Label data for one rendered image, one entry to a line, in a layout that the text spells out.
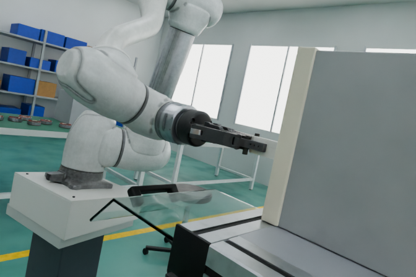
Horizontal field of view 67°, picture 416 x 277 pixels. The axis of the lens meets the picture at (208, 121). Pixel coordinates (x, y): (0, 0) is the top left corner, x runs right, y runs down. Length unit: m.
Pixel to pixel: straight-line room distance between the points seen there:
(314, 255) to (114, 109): 0.46
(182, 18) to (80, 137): 0.55
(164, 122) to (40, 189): 0.62
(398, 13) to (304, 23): 1.47
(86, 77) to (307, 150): 0.41
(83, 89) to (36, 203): 0.65
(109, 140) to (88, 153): 0.09
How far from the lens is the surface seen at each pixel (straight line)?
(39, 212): 1.19
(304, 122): 0.36
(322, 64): 0.37
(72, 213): 1.08
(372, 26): 5.69
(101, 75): 0.62
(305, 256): 0.33
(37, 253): 1.38
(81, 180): 1.21
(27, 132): 2.95
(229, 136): 0.55
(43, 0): 7.38
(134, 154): 1.23
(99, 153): 1.20
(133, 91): 0.66
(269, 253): 0.31
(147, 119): 0.69
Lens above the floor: 1.23
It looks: 3 degrees down
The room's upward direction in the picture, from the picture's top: 12 degrees clockwise
